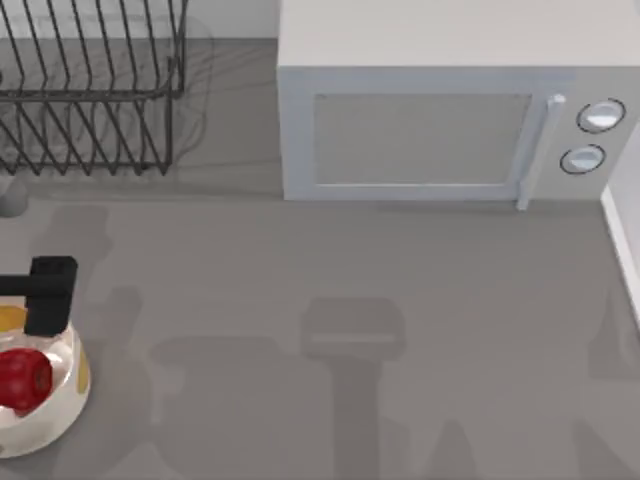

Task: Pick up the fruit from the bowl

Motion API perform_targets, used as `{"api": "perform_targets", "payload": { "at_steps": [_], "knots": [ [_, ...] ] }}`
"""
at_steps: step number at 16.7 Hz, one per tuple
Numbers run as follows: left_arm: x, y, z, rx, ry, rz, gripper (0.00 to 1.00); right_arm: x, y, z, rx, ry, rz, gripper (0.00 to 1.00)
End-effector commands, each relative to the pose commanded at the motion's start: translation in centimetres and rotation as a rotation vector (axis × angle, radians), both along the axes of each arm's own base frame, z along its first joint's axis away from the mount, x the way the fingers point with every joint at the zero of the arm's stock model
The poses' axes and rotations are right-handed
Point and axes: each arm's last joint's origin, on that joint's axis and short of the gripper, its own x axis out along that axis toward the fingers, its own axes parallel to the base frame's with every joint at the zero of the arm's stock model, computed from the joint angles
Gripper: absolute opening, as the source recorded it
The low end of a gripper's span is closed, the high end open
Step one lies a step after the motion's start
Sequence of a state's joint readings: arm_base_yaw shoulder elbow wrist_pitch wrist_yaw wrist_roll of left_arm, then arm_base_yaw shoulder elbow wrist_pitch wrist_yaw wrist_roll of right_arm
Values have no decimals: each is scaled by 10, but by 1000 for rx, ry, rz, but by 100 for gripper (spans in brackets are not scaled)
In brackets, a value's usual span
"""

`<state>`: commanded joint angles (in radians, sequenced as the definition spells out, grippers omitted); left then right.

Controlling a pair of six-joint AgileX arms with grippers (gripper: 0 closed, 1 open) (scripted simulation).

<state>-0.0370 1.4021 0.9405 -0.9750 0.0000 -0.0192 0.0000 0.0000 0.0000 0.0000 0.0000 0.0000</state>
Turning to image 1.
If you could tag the large round microwave knob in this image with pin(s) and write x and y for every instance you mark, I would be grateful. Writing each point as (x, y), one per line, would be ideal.
(600, 116)

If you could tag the microwave oven door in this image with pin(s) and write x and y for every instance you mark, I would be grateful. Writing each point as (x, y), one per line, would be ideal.
(420, 140)

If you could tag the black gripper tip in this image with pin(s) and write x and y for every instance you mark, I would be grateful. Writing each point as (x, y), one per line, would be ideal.
(50, 295)

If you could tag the pale microwave oven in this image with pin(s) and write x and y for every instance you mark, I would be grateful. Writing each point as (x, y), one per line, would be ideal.
(450, 35)

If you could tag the small round microwave knob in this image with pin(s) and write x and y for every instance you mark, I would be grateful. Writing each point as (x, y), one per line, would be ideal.
(582, 159)

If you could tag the red apple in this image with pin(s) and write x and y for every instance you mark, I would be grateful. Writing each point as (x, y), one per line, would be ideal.
(20, 379)

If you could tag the white patterned bowl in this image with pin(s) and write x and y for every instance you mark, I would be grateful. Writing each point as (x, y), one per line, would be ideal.
(60, 400)

